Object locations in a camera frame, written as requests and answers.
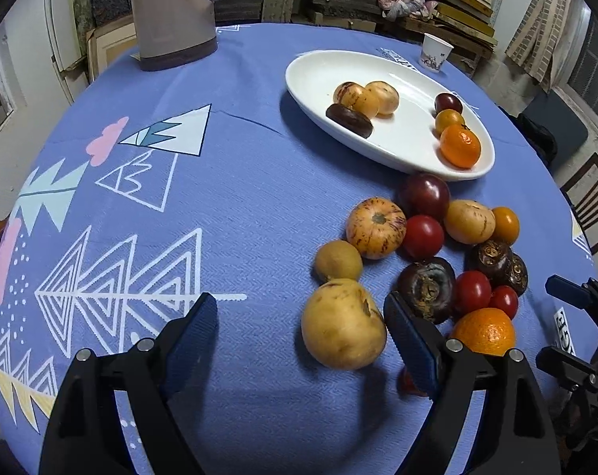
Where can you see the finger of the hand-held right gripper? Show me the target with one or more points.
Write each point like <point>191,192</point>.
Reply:
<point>561,363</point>
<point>564,289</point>

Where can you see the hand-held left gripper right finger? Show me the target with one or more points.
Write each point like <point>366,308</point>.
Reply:
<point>413,346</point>

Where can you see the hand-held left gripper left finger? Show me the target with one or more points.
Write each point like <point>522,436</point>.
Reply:
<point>195,336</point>

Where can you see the red cherry tomato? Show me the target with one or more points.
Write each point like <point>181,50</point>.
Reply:
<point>409,381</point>
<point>504,302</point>
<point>422,237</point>
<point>472,292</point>

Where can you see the dark water chestnut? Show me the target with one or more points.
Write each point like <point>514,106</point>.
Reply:
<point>426,287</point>
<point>348,118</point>

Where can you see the large orange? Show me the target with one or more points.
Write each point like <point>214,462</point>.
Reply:
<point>484,331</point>

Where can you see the large pale yellow pepino melon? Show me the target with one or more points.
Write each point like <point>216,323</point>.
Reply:
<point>342,324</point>

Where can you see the orange yellow tomato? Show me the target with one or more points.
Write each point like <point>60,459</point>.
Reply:
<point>507,225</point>
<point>449,121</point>

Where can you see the small tan round fruit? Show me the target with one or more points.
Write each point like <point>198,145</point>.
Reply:
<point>337,261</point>

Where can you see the striped orange pepino melon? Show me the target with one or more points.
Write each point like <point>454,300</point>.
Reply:
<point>375,227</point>

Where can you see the dark red tomato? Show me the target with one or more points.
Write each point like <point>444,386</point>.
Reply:
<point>448,103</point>
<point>423,195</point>

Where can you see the small mandarin orange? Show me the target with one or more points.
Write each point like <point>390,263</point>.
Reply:
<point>460,146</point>

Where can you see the white oval plate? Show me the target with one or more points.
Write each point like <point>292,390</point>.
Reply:
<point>403,133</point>

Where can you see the brown wooden chair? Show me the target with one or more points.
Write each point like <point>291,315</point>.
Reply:
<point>588,193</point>

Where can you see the blue printed tablecloth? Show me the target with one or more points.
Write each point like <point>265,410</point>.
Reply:
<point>205,198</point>

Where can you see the black jacket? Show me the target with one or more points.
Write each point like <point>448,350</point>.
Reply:
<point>531,133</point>

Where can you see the dark blue cushioned chair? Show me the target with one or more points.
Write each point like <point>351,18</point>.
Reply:
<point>561,123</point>

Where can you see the window with metal grille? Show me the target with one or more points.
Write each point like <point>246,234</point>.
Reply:
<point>591,59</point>

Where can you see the beige plaid curtain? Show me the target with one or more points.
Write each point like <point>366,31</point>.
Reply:
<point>541,29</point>

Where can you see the printed paper cup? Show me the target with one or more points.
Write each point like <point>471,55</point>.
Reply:
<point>435,54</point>

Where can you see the beige thermos flask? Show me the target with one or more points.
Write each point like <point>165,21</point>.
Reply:
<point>170,20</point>

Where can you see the white panel door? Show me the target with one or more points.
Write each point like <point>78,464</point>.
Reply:
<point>64,34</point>

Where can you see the pink crumpled cloth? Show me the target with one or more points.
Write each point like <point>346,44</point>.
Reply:
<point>403,0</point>

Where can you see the wooden picture frame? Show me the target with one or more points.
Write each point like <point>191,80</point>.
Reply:
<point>111,49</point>

